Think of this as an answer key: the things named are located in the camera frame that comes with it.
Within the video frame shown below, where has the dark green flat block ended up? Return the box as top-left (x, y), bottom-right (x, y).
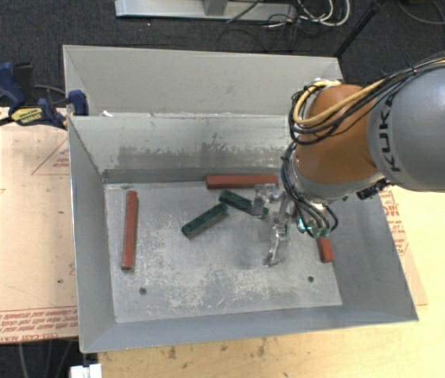
top-left (218, 189), bottom-right (270, 220)
top-left (180, 202), bottom-right (230, 239)

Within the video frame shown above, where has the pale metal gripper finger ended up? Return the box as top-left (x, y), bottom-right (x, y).
top-left (273, 226), bottom-right (291, 266)
top-left (261, 225), bottom-right (282, 268)

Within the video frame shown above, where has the black cylinder on white bracket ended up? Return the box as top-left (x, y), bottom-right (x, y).
top-left (355, 179), bottom-right (389, 202)

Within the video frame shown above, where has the red-brown flat block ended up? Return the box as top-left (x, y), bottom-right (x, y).
top-left (316, 235), bottom-right (335, 265)
top-left (121, 189), bottom-right (140, 272)
top-left (205, 173), bottom-right (280, 191)

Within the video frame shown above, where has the grey metal bin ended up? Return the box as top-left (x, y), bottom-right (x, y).
top-left (61, 44), bottom-right (421, 354)

